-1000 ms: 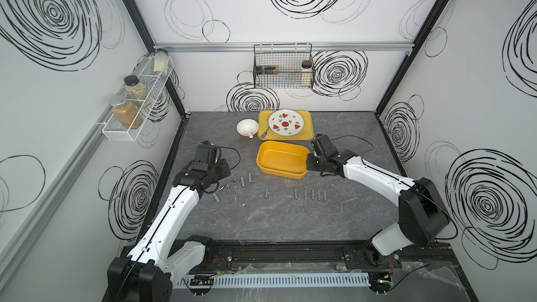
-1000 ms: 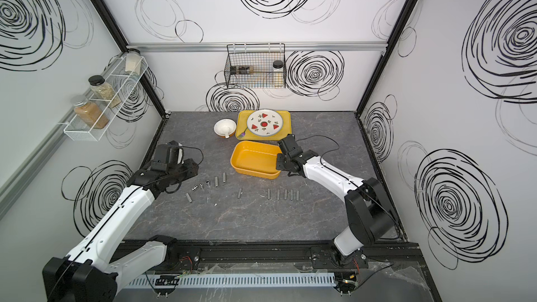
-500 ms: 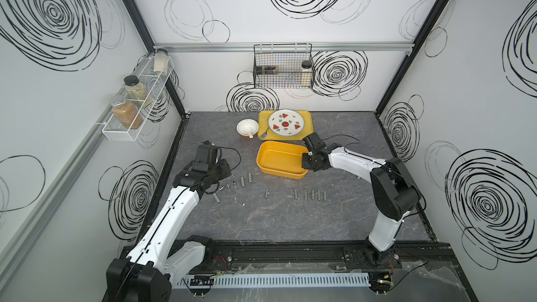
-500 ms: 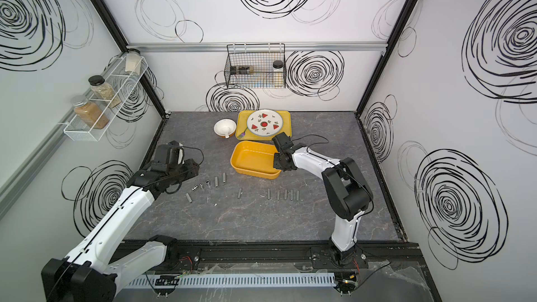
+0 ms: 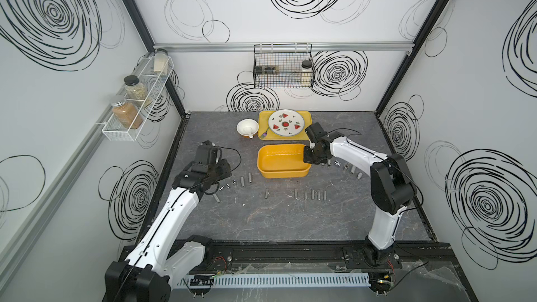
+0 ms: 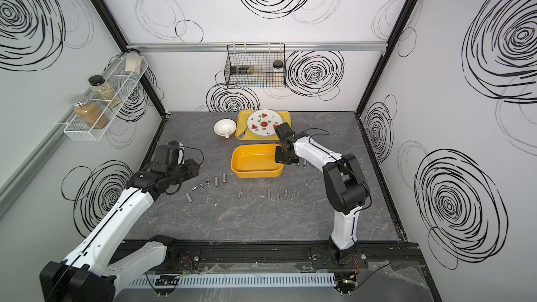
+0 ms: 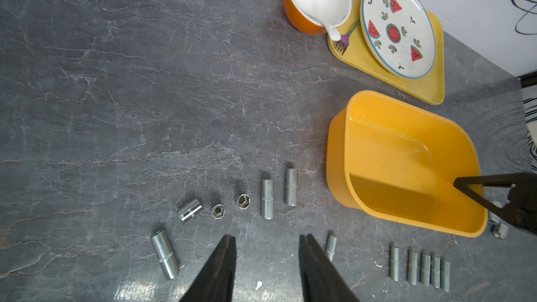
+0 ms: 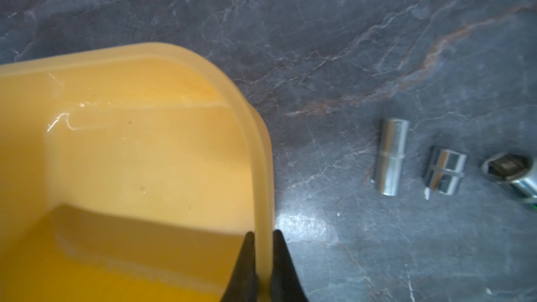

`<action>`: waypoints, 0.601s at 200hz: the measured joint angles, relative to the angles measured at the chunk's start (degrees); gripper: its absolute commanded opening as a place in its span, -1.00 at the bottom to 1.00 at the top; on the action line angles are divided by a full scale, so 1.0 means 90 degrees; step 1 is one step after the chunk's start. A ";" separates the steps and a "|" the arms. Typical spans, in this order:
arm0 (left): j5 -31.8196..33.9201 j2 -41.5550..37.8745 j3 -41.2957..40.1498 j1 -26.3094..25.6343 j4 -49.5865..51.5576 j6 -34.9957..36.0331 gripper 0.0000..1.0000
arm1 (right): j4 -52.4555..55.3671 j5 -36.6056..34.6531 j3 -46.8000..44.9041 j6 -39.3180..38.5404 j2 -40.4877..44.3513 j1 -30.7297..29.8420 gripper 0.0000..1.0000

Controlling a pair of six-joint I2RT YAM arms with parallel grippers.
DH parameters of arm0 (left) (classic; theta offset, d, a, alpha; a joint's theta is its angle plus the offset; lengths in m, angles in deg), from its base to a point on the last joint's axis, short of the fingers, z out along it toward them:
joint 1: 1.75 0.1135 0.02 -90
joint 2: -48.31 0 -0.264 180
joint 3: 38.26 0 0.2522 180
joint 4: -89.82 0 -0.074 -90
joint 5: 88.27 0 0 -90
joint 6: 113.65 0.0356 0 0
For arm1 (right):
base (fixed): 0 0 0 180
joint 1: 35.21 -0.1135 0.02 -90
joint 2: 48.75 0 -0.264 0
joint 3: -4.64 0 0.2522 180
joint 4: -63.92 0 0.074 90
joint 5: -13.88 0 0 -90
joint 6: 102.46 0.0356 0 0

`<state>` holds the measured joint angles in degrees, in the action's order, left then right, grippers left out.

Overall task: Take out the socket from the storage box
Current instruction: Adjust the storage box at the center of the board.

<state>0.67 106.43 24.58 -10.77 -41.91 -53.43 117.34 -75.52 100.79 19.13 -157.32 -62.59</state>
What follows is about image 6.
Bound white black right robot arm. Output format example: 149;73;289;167
275;123;372;266

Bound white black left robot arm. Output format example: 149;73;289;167
39;141;201;301

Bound yellow plastic storage box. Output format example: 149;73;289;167
231;143;284;179

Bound watermelon pattern ceramic plate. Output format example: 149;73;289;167
247;109;283;137

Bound yellow plastic tray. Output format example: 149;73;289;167
236;109;292;141

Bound orange white bowl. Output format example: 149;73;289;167
213;119;236;138

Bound dark item in basket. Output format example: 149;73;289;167
229;65;254;76

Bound spice jar brown powder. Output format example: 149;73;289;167
71;95;109;129

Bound spice jar black lid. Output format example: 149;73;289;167
88;75;122;108

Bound spice jar white contents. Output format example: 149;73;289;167
125;48;142;76

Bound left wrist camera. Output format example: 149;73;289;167
169;141;184;165

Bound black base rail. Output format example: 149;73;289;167
150;240;423;272

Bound black wire wall basket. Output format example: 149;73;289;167
224;43;287;89

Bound clear acrylic wall shelf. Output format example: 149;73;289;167
64;52;152;142

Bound white slotted cable duct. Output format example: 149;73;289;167
127;273;336;289

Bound black corner frame post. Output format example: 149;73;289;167
356;0;418;117

